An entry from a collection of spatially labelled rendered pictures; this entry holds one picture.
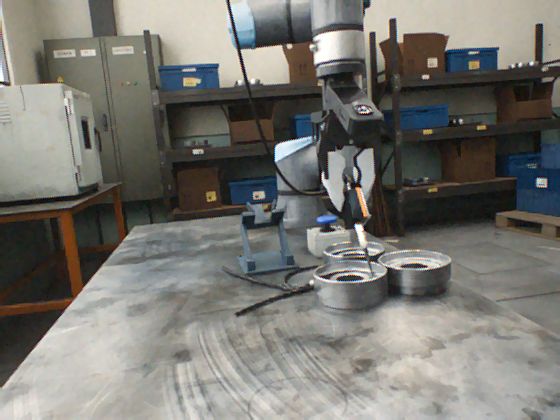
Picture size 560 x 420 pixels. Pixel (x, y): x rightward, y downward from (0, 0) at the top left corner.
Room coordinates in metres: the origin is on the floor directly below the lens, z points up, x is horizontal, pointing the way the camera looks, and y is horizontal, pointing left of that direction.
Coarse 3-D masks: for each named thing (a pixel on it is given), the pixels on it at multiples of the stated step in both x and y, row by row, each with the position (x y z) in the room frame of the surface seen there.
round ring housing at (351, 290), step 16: (320, 272) 0.66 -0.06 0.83; (352, 272) 0.66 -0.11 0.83; (384, 272) 0.61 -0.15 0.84; (320, 288) 0.61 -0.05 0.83; (336, 288) 0.59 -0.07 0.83; (352, 288) 0.58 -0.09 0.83; (368, 288) 0.58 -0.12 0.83; (384, 288) 0.60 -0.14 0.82; (336, 304) 0.59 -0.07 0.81; (352, 304) 0.59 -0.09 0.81; (368, 304) 0.59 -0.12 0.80
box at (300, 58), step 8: (296, 48) 4.24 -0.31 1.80; (304, 48) 4.24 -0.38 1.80; (288, 56) 4.35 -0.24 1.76; (296, 56) 4.25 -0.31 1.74; (304, 56) 4.25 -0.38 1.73; (312, 56) 4.25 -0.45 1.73; (296, 64) 4.25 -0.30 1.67; (304, 64) 4.25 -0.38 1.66; (312, 64) 4.25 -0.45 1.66; (296, 72) 4.25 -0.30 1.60; (304, 72) 4.25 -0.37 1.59; (312, 72) 4.25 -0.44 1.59; (296, 80) 4.25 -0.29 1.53; (304, 80) 4.25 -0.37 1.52; (312, 80) 4.26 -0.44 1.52
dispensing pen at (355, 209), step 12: (348, 180) 0.70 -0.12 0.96; (348, 192) 0.67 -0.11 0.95; (348, 204) 0.66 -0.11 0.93; (360, 204) 0.66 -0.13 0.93; (348, 216) 0.66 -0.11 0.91; (360, 216) 0.65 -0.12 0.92; (348, 228) 0.67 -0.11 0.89; (360, 228) 0.65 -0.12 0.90; (360, 240) 0.64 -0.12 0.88; (372, 276) 0.62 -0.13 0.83
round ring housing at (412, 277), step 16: (384, 256) 0.70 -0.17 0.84; (400, 256) 0.71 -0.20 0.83; (416, 256) 0.71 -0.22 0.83; (432, 256) 0.69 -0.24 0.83; (400, 272) 0.62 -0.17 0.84; (416, 272) 0.61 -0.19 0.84; (432, 272) 0.61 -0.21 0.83; (448, 272) 0.63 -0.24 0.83; (400, 288) 0.63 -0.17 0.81; (416, 288) 0.62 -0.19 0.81; (432, 288) 0.62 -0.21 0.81
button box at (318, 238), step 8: (312, 232) 0.89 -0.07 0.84; (320, 232) 0.89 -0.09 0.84; (328, 232) 0.88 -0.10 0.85; (336, 232) 0.88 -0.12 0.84; (344, 232) 0.87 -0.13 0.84; (312, 240) 0.88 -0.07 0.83; (320, 240) 0.86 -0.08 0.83; (328, 240) 0.86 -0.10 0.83; (336, 240) 0.87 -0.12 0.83; (344, 240) 0.87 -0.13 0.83; (312, 248) 0.89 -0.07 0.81; (320, 248) 0.86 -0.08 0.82; (320, 256) 0.86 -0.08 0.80
